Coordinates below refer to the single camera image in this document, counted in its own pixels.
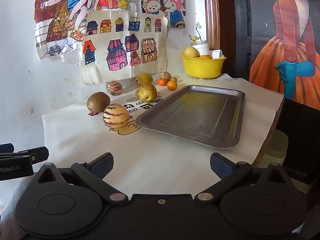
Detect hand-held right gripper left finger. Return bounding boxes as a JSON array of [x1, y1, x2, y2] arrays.
[[32, 152, 129, 205]]

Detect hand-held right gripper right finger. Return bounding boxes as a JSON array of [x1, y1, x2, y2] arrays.
[[194, 152, 288, 204]]

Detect large pale striped pepino melon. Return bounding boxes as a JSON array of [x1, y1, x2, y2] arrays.
[[102, 104, 131, 128]]

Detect metal tray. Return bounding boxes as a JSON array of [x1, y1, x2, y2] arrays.
[[136, 84, 245, 149]]

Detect large brown round fruit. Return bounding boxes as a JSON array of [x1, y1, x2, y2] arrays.
[[87, 92, 111, 112]]

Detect dark striped pepino melon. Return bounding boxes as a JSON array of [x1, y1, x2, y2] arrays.
[[107, 80, 123, 96]]

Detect large yellow knobby pear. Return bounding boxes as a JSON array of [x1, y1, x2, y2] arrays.
[[138, 84, 158, 103]]

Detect yellow-green pear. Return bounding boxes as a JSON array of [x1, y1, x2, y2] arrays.
[[135, 73, 153, 87]]

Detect wooden table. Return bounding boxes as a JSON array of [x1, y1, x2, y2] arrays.
[[251, 96, 287, 169]]

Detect pale green container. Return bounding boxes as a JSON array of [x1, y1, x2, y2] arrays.
[[259, 130, 290, 168]]

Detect dark furniture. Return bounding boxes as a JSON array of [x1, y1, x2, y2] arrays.
[[275, 97, 320, 195]]

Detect yellow plastic bowl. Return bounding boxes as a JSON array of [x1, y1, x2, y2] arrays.
[[180, 54, 227, 79]]

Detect yellow fruit in bowl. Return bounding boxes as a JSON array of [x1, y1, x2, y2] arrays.
[[182, 46, 200, 58]]

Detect houses drawing on paper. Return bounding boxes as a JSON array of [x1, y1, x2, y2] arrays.
[[81, 10, 168, 85]]

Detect yellow flower sprig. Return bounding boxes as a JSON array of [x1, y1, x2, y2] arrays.
[[188, 22, 203, 43]]

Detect dark door panel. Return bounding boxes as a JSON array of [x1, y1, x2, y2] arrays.
[[220, 0, 253, 80]]

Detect coloured drawing with fan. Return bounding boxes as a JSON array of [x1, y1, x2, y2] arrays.
[[34, 0, 141, 60]]

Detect wall poster orange dress figure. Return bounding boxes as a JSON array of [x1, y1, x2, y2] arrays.
[[249, 0, 320, 103]]

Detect brown wooden frame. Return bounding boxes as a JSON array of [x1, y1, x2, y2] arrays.
[[203, 0, 222, 52]]

